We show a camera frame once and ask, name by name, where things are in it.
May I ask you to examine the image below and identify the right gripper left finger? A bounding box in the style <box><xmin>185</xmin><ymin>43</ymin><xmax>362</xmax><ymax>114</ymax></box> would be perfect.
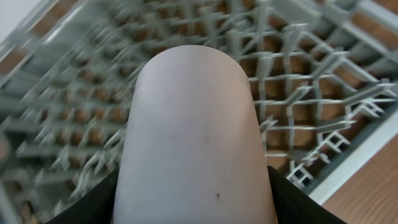
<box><xmin>46</xmin><ymin>169</ymin><xmax>119</xmax><ymax>224</ymax></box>

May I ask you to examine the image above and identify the grey dishwasher rack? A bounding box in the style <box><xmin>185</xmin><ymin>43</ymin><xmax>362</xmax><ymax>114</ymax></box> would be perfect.
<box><xmin>1</xmin><ymin>1</ymin><xmax>397</xmax><ymax>223</ymax></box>

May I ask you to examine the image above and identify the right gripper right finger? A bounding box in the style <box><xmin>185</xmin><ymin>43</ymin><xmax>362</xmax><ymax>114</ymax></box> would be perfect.
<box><xmin>267</xmin><ymin>166</ymin><xmax>346</xmax><ymax>224</ymax></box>

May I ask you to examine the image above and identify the pink plastic cup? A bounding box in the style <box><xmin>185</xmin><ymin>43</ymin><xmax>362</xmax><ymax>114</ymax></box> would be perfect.
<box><xmin>113</xmin><ymin>45</ymin><xmax>277</xmax><ymax>223</ymax></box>

